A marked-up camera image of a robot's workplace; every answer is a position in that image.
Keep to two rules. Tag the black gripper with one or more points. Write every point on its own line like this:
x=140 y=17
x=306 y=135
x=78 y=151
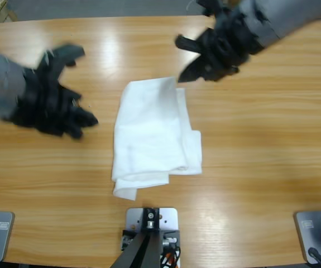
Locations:
x=43 y=106
x=230 y=44

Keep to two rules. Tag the white T-shirt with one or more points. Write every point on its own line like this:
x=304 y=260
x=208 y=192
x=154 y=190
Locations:
x=149 y=134

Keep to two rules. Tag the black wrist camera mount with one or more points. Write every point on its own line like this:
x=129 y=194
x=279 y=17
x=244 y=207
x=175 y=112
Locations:
x=213 y=7
x=62 y=56

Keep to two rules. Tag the white mount block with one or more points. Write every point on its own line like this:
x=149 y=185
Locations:
x=168 y=217

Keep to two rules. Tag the black clamp bracket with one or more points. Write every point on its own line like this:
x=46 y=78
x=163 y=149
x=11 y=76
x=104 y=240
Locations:
x=172 y=232

